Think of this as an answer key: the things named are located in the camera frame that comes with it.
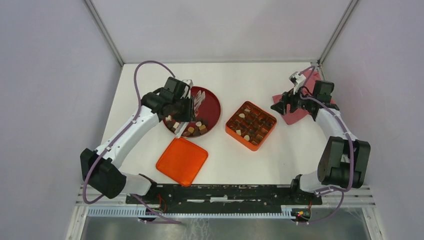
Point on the orange compartment chocolate box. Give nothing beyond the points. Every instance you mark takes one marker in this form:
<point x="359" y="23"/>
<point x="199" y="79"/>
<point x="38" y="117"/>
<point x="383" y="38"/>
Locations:
<point x="258" y="124"/>

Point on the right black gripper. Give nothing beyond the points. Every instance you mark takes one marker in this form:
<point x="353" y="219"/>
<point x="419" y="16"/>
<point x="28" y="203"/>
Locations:
<point x="289" y="98"/>

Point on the metal serving tongs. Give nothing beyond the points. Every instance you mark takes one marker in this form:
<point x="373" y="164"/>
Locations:
<point x="196" y="101"/>

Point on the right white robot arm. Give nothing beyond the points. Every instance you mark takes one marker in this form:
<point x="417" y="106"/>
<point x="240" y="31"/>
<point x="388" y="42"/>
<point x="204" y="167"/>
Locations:
<point x="344" y="161"/>

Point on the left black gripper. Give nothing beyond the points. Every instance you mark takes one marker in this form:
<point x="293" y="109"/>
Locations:
<point x="189" y="115"/>

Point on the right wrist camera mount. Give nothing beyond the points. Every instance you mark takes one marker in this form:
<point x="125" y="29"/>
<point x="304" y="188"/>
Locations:
<point x="298" y="79"/>

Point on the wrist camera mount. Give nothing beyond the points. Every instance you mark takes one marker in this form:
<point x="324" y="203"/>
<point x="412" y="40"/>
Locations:
<point x="187" y="89"/>
<point x="298" y="79"/>

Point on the pink cloth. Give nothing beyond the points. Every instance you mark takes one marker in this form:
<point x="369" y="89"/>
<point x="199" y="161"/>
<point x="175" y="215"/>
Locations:
<point x="317" y="94"/>

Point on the orange box lid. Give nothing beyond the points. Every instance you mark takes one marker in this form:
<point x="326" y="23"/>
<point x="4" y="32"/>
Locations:
<point x="181" y="161"/>

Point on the round dark red plate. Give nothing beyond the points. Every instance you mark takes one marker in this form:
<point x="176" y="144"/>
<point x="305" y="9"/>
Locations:
<point x="209" y="113"/>

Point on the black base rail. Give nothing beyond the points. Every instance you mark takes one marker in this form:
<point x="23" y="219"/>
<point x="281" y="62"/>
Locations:
<point x="225" y="198"/>

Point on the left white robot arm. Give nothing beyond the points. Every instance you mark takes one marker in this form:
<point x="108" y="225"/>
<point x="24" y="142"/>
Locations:
<point x="101" y="167"/>

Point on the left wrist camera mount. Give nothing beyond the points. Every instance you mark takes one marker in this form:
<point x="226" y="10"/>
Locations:
<point x="187" y="89"/>

